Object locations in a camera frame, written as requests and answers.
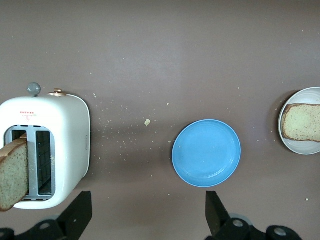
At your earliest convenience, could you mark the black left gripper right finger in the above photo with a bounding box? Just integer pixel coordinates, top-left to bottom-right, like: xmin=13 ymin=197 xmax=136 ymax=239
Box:
xmin=204 ymin=191 xmax=305 ymax=240

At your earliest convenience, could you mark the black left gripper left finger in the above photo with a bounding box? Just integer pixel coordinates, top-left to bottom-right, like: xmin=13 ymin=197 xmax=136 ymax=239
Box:
xmin=0 ymin=191 xmax=93 ymax=240

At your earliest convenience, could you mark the brown bread slice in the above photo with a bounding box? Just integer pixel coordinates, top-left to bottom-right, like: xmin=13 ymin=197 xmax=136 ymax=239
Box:
xmin=0 ymin=132 xmax=29 ymax=213
xmin=281 ymin=103 xmax=320 ymax=144

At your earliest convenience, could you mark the blue plate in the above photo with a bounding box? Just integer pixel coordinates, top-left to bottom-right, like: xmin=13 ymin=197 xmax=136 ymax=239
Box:
xmin=171 ymin=119 xmax=242 ymax=188

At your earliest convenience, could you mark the beige plate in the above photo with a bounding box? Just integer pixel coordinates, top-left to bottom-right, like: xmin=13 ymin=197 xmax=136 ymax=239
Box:
xmin=277 ymin=87 xmax=320 ymax=156

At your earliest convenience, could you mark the white two-slot toaster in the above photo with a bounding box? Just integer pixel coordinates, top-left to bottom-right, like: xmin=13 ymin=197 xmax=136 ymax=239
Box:
xmin=0 ymin=82 xmax=91 ymax=210

